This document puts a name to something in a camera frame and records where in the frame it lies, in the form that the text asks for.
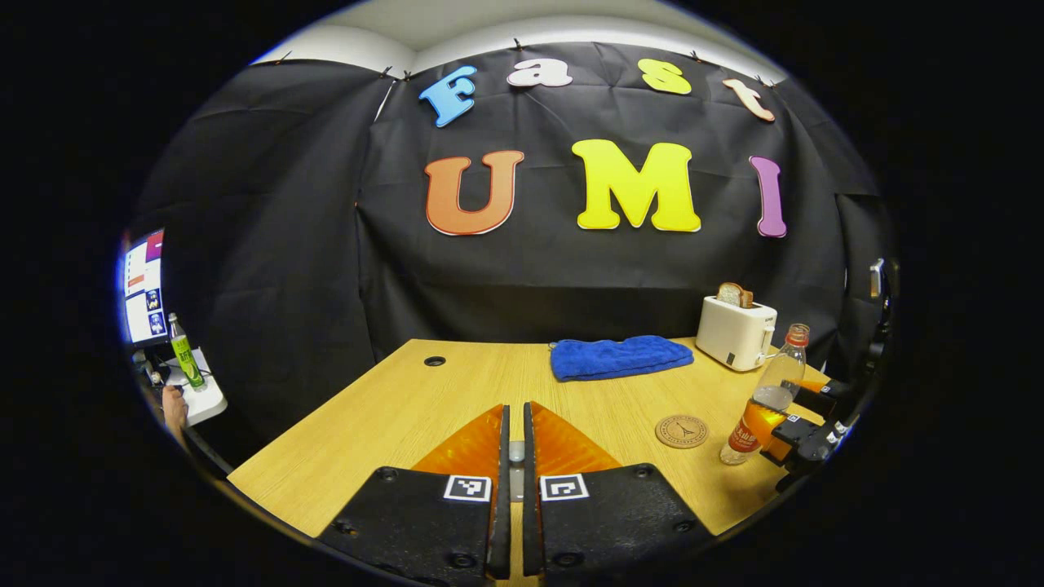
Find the white side table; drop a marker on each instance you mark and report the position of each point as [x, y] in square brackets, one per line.
[204, 399]

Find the blue towel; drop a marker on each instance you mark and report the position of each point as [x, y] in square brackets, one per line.
[620, 359]

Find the green drink bottle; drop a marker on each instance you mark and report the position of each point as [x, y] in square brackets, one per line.
[187, 359]

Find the bread slice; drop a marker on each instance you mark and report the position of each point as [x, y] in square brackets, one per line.
[732, 293]

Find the black backdrop cloth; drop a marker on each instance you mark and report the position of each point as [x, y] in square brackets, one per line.
[530, 277]

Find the clear plastic water bottle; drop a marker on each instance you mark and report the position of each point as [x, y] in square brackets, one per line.
[775, 383]

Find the white toaster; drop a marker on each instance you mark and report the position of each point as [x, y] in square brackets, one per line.
[734, 334]

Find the computer monitor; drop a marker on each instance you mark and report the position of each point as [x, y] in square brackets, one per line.
[143, 293]

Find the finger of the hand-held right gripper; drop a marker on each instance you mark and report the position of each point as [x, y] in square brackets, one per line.
[803, 440]
[816, 399]

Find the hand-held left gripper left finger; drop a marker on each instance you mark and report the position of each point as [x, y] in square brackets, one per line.
[504, 456]

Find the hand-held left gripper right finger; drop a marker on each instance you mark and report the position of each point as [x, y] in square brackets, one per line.
[529, 456]

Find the round brown coaster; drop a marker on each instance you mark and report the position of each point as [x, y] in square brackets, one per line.
[682, 431]

